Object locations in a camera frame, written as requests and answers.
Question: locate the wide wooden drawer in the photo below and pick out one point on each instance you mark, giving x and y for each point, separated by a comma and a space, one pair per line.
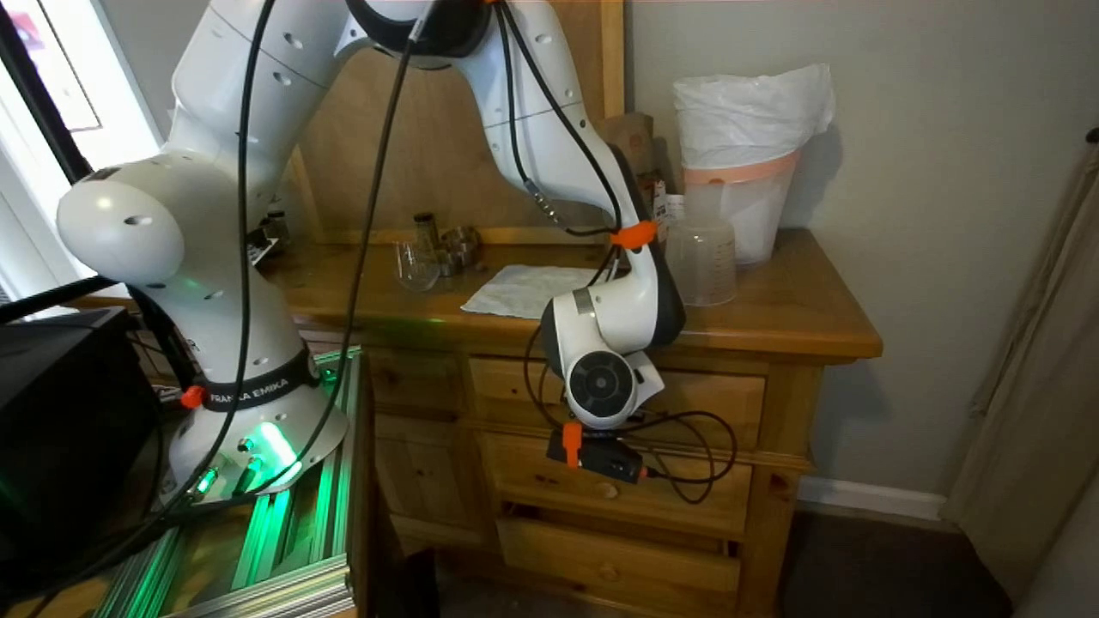
558, 558
721, 399
532, 481

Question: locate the stack of metal cups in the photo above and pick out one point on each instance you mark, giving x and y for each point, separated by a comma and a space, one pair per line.
460, 249

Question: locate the wooden framed board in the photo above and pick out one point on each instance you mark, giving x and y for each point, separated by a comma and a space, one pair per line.
429, 146

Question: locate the small glass bottle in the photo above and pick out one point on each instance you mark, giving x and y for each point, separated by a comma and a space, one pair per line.
426, 230

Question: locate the wooden drawer knob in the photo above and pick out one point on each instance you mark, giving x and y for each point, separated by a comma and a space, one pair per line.
608, 491
610, 570

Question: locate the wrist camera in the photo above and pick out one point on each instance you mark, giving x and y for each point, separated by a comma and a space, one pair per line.
605, 459

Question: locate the white bin with bag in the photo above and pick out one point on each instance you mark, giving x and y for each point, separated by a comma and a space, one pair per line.
755, 129

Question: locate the black equipment box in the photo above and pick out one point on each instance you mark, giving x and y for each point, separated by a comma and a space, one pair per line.
69, 412

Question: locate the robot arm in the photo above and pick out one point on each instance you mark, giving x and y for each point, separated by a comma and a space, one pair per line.
215, 197

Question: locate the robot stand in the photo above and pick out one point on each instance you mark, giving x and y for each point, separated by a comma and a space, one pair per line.
283, 549

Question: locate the wooden cabinet door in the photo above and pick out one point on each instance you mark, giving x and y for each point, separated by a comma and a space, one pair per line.
425, 472

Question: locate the white cloth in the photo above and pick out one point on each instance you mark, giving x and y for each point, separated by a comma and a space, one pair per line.
524, 290

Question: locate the window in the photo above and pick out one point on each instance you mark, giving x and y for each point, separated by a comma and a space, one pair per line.
77, 94

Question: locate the small wooden drawer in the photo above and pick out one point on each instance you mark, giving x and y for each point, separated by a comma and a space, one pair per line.
416, 378

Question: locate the clear plastic measuring jug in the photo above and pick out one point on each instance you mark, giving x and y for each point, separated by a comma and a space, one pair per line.
702, 262

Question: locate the clear drinking glass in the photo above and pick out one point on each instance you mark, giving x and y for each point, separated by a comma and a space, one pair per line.
417, 268

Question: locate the wooden dresser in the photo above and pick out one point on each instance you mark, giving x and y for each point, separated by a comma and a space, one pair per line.
773, 300

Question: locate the bottle with white label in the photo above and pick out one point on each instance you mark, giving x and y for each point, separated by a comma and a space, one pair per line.
668, 210

